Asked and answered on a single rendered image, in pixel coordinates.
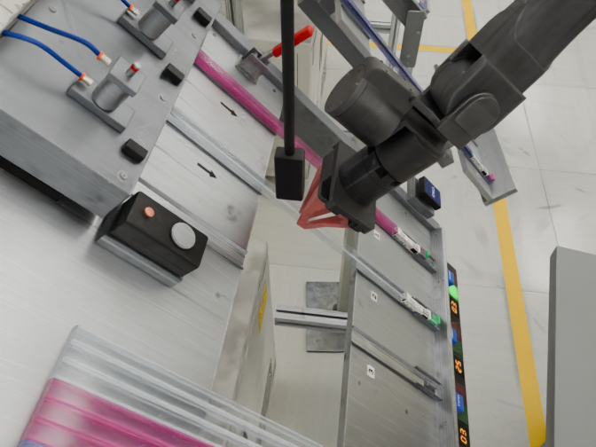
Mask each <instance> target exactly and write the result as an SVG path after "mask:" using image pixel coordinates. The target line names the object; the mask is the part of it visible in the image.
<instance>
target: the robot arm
mask: <svg viewBox="0 0 596 447"><path fill-rule="evenodd" d="M595 19H596V0H514V1H513V2H512V3H511V4H510V5H508V6H507V7H506V8H505V9H504V10H503V11H502V12H499V13H498V14H496V15H495V16H494V17H493V18H492V19H490V20H489V21H488V22H487V23H486V24H485V25H484V26H483V27H482V28H481V29H480V30H479V31H478V32H477V33H476V34H475V35H474V36H473V37H472V38H471V39H470V40H469V41H468V40H467V39H465V40H464V41H463V42H462V43H461V44H460V45H459V46H458V47H457V48H456V49H455V50H454V52H453V53H452V54H451V55H450V56H449V57H448V58H447V59H446V60H445V61H444V62H443V63H442V64H441V65H440V66H439V67H438V68H437V69H436V70H435V72H434V74H433V76H432V78H431V82H430V85H429V86H427V87H426V88H425V89H424V90H423V91H422V92H421V93H420V92H419V91H418V90H417V89H416V88H415V87H414V86H413V85H412V84H411V83H410V82H409V81H407V80H406V79H405V78H403V77H402V76H400V75H399V74H398V73H396V72H395V71H394V70H392V69H391V68H390V67H388V66H387V65H386V64H384V63H383V60H379V59H378V58H376V57H374V56H370V57H367V58H365V59H364V60H363V61H362V62H361V63H360V64H359V65H358V66H356V67H354V68H352V69H351V70H349V71H348V72H347V73H346V74H345V75H344V76H343V77H342V78H341V79H340V80H339V81H338V82H337V84H336V85H335V86H334V88H333V89H332V91H331V93H330V94H329V96H328V98H327V100H326V102H325V112H326V113H328V114H329V115H330V116H331V117H333V118H334V119H335V120H336V121H337V122H338V123H339V124H340V125H342V126H343V127H344V128H345V129H347V130H348V131H349V132H350V133H352V134H353V135H354V136H355V137H357V138H358V139H359V140H360V141H362V142H363V143H364V144H365V145H366V146H365V147H364V148H362V149H361V150H360V151H358V152H356V151H355V150H354V149H352V148H351V147H350V146H348V145H347V144H346V143H344V142H343V141H339V142H338V143H336V144H335V145H334V146H332V148H333V150H332V151H331V152H330V153H328V154H327V155H326V156H324V158H323V163H322V164H320V165H319V166H318V170H317V172H316V174H315V176H314V178H313V181H312V183H311V185H310V188H309V190H308V193H307V195H306V197H305V199H304V201H303V203H302V208H303V211H302V213H301V215H300V217H299V219H298V221H297V223H296V224H297V225H299V226H300V227H302V228H303V229H304V230H306V229H314V228H322V227H335V228H350V229H352V230H354V231H356V232H362V233H363V234H366V233H368V232H369V231H372V230H374V228H375V213H376V200H378V199H379V198H381V197H383V196H384V195H386V194H387V193H389V192H391V191H393V190H394V189H396V188H397V187H398V186H400V185H401V184H403V183H405V182H406V181H408V180H410V179H411V178H413V177H415V176H417V175H418V174H419V173H421V172H422V171H424V170H425V169H428V168H429V167H431V166H432V165H434V164H436V163H437V162H438V161H440V160H441V159H443V158H444V157H445V156H446V145H445V143H446V142H447V141H448V140H449V141H450V142H451V143H452V144H453V145H454V146H456V147H457V148H458V149H459V150H461V149H462V148H463V147H464V146H465V145H467V144H468V143H469V142H470V141H471V140H472V139H473V140H476V139H477V138H478V137H479V136H480V135H481V134H484V133H486V132H488V131H490V130H491V129H493V128H495V127H496V126H497V125H498V124H499V123H500V122H501V121H503V120H504V119H505V118H506V117H507V116H508V115H509V114H510V113H511V112H512V111H513V110H514V109H515V108H516V107H517V106H519V105H520V104H521V103H522V102H523V101H524V100H525V99H526V97H525V96H524V95H523V93H524V92H525V91H526V90H527V89H528V88H529V87H530V86H531V85H533V84H534V83H535V82H536V81H537V80H538V79H539V78H540V77H541V76H543V75H544V74H545V72H546V71H547V70H548V69H549V68H550V66H551V65H552V63H553V61H554V60H555V59H556V58H557V57H558V56H559V55H560V54H561V53H562V52H563V50H564V49H565V48H566V47H567V46H568V45H569V44H570V43H571V42H572V41H573V40H574V39H575V38H576V37H577V36H578V35H579V34H580V33H581V32H582V31H583V30H585V29H586V28H587V27H588V26H589V25H590V24H591V23H592V22H593V21H594V20H595ZM328 213H333V214H335V216H330V217H326V218H321V219H317V220H313V221H309V219H310V217H311V216H314V217H317V216H322V215H325V214H328Z"/></svg>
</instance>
